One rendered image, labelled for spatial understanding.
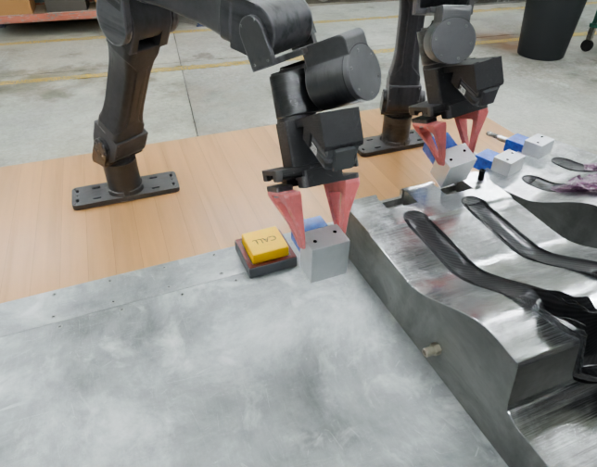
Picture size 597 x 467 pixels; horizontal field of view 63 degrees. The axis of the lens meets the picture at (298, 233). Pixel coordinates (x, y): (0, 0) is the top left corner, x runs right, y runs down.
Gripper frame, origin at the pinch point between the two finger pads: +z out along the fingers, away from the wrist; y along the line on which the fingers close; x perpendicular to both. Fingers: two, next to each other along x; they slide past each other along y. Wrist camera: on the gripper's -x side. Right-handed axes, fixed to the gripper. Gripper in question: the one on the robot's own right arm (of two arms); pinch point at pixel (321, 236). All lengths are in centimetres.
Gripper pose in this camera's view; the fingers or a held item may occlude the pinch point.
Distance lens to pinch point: 59.6
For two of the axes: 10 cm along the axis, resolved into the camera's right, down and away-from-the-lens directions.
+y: 9.2, -2.3, 3.1
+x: -3.4, -1.2, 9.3
